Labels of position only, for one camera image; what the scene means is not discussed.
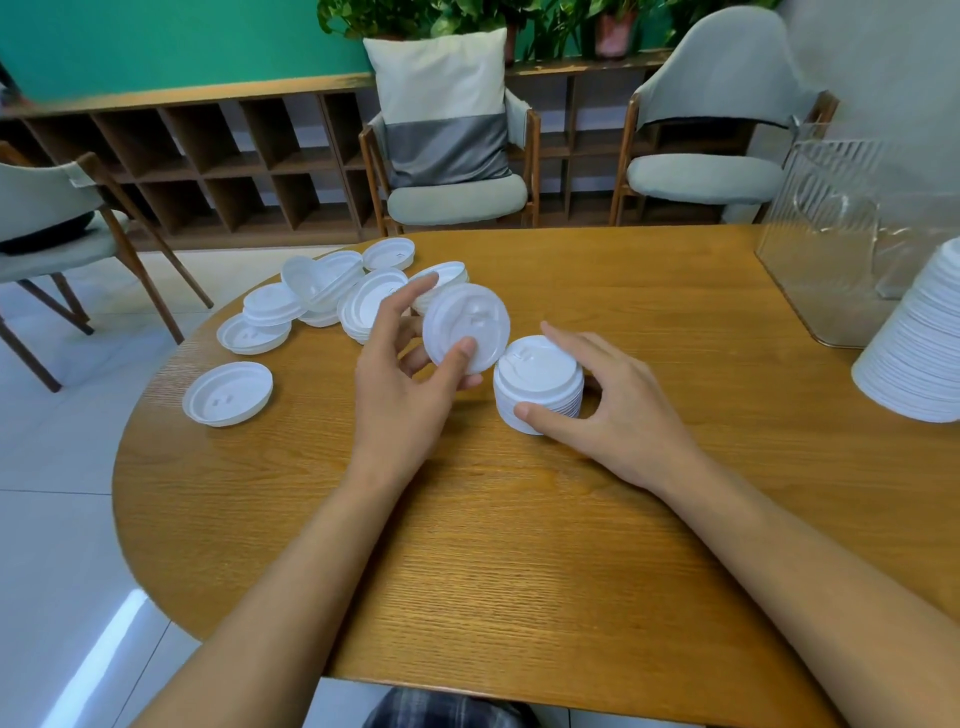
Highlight short stack of white lids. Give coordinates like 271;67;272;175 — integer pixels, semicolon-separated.
492;334;585;437

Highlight grey wooden-legged chair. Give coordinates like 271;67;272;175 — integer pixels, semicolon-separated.
608;5;841;227

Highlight person's left hand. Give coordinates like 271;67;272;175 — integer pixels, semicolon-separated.
351;273;486;486

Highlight white plastic cup lid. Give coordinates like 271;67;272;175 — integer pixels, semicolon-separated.
422;282;512;375

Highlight white and grey pillow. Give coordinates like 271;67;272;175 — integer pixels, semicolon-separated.
363;27;516;189

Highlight scattered pile of white lids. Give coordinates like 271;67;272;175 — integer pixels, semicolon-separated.
182;237;471;429

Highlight person's right hand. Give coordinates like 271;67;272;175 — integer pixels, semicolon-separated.
513;321;703;497

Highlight person's left forearm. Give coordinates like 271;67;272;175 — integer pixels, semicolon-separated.
131;459;423;728

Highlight clear plastic container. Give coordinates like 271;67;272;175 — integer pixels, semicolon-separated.
754;138;960;351

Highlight grey chair with dark cushion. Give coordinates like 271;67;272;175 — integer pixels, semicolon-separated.
0;141;216;395

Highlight tall stack of white lids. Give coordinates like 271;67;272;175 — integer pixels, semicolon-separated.
850;236;960;424

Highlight low wooden cubby shelf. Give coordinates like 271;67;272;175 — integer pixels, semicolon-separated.
0;48;760;253

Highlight green potted plants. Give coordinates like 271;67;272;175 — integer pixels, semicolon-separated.
315;0;783;63

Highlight pink plant pot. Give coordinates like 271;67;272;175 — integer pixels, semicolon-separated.
594;10;639;60

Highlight grey chair with pillow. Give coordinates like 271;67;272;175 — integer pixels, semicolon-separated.
357;88;543;238

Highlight person's right forearm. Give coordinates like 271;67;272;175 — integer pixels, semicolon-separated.
651;448;960;728

